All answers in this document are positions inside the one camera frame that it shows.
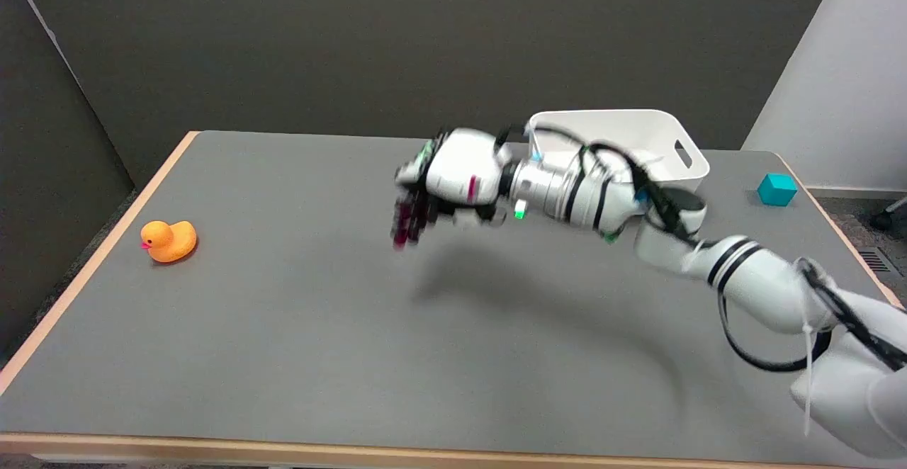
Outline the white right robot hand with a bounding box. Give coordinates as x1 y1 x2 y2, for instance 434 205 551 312
390 128 517 250

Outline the white plastic box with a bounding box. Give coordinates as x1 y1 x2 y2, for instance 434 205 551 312
526 109 711 195

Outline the orange rubber duck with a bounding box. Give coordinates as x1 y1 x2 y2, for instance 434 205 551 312
140 220 198 264

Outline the teal cube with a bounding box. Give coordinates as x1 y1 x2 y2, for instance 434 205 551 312
757 173 799 207

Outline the floor vent grille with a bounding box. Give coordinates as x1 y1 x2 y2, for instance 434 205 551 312
859 249 895 276

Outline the black chair base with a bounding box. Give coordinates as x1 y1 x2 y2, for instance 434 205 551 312
870 197 907 232

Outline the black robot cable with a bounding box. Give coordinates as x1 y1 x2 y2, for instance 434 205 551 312
717 260 907 373

